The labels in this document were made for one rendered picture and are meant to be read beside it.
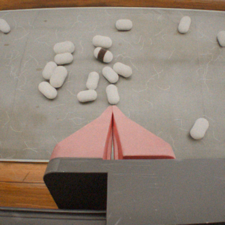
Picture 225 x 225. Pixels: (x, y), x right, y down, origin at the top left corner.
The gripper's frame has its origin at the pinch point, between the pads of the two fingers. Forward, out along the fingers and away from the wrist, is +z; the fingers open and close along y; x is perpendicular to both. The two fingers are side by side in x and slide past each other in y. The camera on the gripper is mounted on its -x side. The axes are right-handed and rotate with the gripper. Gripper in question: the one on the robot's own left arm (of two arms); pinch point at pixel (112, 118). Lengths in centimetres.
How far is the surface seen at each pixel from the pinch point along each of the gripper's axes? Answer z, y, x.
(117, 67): 14.4, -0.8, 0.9
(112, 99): 10.2, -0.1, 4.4
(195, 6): 26.5, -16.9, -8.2
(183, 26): 21.2, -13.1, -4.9
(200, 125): 7.0, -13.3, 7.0
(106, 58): 15.9, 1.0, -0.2
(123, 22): 21.5, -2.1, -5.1
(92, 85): 12.2, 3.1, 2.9
